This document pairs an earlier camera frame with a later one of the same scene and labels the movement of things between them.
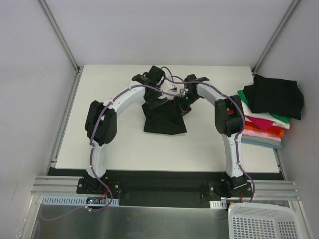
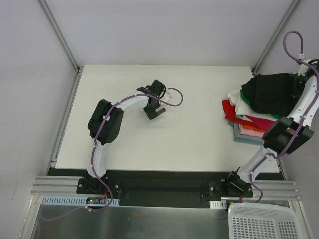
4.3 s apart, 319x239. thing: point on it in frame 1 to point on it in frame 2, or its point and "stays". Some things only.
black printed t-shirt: [164, 118] to [274, 93]
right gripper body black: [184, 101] to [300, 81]
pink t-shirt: [260, 134] stays
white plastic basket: [259, 220] stays
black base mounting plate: [167, 188] stays
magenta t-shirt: [262, 124] stays
